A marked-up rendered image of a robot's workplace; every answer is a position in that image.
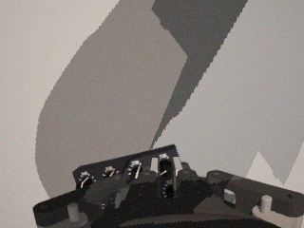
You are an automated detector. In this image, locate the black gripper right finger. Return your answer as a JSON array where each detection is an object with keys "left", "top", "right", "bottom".
[{"left": 171, "top": 157, "right": 304, "bottom": 228}]

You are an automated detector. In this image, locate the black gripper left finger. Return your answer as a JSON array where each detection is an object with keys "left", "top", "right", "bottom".
[{"left": 33, "top": 158, "right": 161, "bottom": 228}]

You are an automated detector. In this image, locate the black knob box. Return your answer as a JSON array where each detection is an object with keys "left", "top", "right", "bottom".
[{"left": 72, "top": 144, "right": 178, "bottom": 199}]

